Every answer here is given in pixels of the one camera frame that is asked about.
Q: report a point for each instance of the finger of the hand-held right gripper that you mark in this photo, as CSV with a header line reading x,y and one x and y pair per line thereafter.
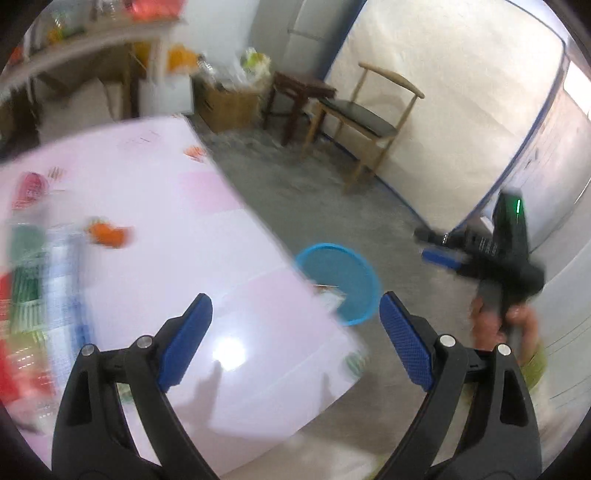
x,y
441,257
431,235

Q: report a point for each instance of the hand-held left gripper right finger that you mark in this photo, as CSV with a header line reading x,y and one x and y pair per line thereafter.
x,y
406,346

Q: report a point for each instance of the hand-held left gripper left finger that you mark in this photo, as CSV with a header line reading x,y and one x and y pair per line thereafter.
x,y
184,346

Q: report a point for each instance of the blue plastic basket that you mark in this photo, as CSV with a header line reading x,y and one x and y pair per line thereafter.
x,y
341,272

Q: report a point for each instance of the red snack bag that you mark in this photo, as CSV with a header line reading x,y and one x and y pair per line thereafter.
x,y
23,369

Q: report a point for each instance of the person's right hand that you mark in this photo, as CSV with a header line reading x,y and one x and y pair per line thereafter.
x,y
487,330

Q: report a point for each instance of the crumpled white wrapper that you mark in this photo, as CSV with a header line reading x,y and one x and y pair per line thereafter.
x,y
330,297

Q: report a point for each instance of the blue white packet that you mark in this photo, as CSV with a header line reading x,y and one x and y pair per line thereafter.
x,y
69,300

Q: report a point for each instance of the wooden chair dark seat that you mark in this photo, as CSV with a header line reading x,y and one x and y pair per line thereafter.
x,y
360,115

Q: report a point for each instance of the white mattress blue edge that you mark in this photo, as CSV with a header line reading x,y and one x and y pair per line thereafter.
x,y
461,92

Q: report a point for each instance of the dark wooden stool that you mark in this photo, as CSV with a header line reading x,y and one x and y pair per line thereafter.
x,y
300,85

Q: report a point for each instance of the cardboard box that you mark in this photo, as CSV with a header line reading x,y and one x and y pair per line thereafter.
x,y
226,108

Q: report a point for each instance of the grey cabinet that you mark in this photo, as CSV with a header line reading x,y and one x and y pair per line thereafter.
x,y
304,27

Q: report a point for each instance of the white foam box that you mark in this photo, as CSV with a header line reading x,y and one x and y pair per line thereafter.
x,y
166,94

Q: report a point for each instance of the white foam cushion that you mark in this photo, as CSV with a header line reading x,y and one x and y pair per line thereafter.
x,y
78,110

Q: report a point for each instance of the yellow plastic bag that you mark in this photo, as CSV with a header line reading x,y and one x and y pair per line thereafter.
x,y
180,60

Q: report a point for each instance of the white wooden shelf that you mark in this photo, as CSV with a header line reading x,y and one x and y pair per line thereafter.
x,y
92,44

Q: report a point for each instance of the pink plastic bag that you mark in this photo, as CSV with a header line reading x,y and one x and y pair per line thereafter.
x,y
152,9

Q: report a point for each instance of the box of green orange packets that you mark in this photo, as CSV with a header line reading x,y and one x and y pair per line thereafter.
x,y
67,25

